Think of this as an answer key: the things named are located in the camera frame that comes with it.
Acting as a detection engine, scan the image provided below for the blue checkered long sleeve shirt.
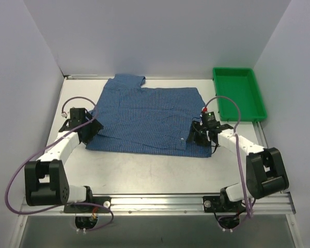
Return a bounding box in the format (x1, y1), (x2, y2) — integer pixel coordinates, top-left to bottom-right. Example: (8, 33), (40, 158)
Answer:
(86, 74), (211, 158)

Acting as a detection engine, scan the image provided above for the aluminium front frame rail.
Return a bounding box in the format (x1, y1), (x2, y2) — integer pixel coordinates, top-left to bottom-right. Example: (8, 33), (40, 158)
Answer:
(18, 192), (297, 218)

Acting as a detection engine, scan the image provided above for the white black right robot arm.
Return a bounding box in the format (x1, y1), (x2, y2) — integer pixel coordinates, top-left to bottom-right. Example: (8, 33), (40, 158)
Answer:
(187, 112), (289, 211)

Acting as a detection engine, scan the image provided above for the green plastic bin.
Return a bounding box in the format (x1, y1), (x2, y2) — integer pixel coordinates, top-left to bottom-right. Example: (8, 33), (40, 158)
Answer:
(212, 67), (268, 122)

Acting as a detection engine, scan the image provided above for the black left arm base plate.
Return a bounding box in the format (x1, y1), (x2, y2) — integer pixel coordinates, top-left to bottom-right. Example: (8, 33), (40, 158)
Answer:
(63, 196), (112, 213)

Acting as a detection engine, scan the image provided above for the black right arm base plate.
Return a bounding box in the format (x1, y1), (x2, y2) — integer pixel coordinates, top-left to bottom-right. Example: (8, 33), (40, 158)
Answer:
(203, 196), (245, 214)

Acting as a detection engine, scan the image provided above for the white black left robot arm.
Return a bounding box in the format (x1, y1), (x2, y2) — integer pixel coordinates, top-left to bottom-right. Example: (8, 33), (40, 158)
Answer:
(24, 108), (103, 212)

